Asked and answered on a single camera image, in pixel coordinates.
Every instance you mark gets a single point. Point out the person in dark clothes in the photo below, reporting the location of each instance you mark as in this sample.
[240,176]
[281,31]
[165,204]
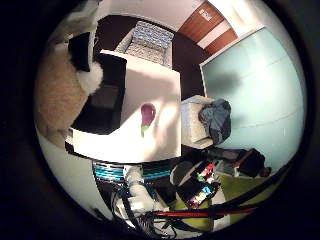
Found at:
[253,163]

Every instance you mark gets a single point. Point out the brown wooden door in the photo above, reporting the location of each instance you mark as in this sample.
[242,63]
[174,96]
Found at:
[196,26]

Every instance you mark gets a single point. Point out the blue-grey clothes pile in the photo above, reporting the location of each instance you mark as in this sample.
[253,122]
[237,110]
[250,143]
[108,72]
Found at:
[216,120]

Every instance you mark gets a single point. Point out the black box of colourful toys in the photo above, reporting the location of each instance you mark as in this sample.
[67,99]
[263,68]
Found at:
[190,190]

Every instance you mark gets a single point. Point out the grey patterned armchair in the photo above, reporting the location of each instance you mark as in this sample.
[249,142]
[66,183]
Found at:
[191,123]
[150,40]

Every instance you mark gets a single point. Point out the tan plush bear toy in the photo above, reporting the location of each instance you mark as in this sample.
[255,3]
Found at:
[56,96]

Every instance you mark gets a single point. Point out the purple eggplant plush toy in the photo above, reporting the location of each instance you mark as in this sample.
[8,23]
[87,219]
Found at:
[147,113]

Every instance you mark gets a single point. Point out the teal striped equipment rack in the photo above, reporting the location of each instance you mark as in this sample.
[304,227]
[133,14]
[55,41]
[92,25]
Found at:
[106,172]

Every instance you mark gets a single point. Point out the light blue glass partition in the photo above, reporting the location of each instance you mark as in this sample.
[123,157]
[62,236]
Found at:
[260,83]

